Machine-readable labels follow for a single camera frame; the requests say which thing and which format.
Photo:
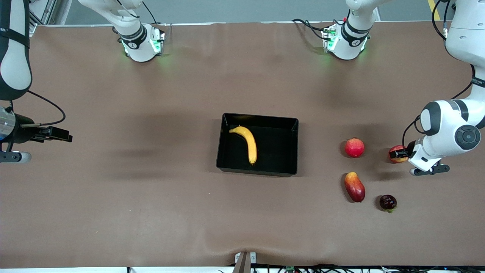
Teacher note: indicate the camera mount post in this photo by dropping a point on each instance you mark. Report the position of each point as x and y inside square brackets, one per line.
[242, 265]

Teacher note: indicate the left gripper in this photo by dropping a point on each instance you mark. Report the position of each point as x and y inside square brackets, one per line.
[410, 146]

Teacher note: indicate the brown table mat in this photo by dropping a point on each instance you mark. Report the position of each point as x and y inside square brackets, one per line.
[113, 208]

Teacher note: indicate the red yellow mango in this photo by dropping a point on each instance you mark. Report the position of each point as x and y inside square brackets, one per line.
[355, 187]

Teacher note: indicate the small green connector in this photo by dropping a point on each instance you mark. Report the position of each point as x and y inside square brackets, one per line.
[290, 268]

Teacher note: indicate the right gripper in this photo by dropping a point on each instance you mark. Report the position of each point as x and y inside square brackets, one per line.
[23, 133]

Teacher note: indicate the dark purple mangosteen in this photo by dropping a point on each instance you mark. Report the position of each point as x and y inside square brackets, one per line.
[388, 202]

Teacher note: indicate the aluminium frame rack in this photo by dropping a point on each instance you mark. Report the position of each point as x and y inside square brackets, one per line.
[43, 11]

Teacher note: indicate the red pomegranate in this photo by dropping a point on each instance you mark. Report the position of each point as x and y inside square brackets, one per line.
[354, 148]

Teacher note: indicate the yellow banana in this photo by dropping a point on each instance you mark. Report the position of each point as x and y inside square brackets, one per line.
[250, 146]

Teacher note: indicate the black plastic box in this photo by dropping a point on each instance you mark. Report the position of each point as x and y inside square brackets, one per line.
[273, 163]

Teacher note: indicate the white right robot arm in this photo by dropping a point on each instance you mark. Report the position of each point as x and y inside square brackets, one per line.
[15, 57]

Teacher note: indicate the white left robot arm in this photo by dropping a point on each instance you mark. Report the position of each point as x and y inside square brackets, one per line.
[462, 34]

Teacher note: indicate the red yellow apple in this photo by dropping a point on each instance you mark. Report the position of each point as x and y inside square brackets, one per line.
[397, 160]

